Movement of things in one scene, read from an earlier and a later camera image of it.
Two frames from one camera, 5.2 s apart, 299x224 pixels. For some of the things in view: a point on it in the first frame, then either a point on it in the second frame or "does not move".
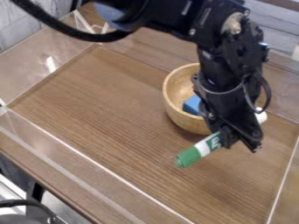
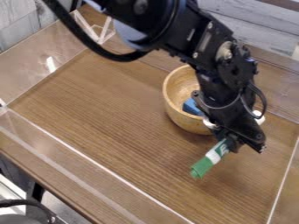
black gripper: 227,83 does not move
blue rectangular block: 191,106 does not move
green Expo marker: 208,145 → 211,159
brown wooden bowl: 180,87 does not move
